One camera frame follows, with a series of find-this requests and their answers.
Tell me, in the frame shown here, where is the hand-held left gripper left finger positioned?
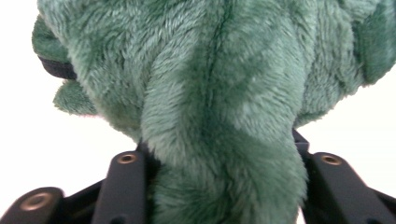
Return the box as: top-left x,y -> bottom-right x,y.
91,142 -> 157,224

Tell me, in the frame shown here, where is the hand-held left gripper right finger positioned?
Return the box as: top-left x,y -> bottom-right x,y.
291,129 -> 396,224

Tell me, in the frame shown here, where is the green fleece garment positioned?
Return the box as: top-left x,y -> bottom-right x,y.
31,0 -> 396,224

